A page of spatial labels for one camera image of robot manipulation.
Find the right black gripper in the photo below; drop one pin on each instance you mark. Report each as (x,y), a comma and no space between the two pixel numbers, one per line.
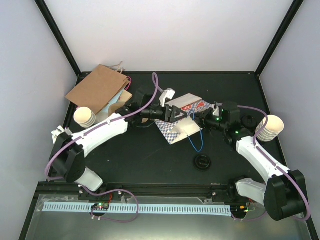
(203,116)

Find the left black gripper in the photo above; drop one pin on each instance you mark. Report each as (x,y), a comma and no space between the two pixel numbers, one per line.
(170,118)

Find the blue checkered paper bag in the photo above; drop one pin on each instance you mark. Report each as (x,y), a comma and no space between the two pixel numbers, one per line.
(186,127)

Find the brown pulp cup carrier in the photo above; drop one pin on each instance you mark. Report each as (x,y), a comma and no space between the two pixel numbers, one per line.
(112,109)

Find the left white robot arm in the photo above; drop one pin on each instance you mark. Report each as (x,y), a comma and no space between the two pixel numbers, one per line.
(71,149)

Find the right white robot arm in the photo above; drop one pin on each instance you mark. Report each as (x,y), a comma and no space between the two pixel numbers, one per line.
(283,193)

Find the black plastic cup lid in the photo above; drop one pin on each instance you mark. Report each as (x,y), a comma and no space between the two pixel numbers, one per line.
(202,162)

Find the pink and blue paper bags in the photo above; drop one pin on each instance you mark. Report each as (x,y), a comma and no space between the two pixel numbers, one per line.
(121,97)

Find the right stack of paper cups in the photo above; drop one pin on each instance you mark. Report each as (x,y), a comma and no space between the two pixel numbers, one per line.
(269,128)

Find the stack of paper cups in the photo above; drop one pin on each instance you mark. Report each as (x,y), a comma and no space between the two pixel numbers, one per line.
(269,128)
(84,117)

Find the brown kraft paper bag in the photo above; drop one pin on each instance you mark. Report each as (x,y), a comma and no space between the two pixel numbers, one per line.
(97,89)

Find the left stack of paper cups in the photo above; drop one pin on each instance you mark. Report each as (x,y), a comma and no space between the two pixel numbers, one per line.
(84,117)

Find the small circuit board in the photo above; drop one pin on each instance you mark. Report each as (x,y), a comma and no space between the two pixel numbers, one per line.
(100,207)

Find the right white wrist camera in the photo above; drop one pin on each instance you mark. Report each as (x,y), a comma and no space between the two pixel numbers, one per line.
(216,108)

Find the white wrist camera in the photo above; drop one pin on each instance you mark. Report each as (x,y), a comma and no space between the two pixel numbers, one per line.
(167,94)
(216,108)

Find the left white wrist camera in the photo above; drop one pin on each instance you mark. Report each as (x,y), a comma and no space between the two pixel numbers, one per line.
(167,94)

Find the light blue cable duct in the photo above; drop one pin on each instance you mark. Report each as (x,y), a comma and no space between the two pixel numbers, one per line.
(120,208)

